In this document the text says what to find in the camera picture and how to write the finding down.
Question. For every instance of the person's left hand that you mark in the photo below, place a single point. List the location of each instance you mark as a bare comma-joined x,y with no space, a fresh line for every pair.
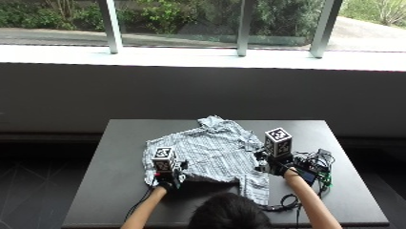
167,182

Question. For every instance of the person's right hand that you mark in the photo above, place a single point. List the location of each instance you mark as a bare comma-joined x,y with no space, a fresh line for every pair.
276,166

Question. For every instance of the grey striped white shirt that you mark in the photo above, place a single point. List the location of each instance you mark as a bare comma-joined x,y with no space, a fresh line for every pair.
215,152

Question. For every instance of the white marker cube, left glove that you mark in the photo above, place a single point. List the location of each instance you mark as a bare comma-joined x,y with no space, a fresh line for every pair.
163,158

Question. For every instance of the white marker cube, glove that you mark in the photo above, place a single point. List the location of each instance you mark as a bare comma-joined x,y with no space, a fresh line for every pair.
163,158
278,142

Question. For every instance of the white marker cube, right glove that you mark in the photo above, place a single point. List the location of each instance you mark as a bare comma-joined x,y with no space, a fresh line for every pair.
278,142

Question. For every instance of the black wrist device, blue screen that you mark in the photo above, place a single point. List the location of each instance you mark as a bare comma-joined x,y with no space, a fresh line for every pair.
307,175

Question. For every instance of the white window sill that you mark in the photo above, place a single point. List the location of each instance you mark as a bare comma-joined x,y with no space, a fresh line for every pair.
202,58

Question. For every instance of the white window post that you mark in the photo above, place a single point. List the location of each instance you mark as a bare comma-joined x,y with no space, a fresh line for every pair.
243,28
324,29
110,25

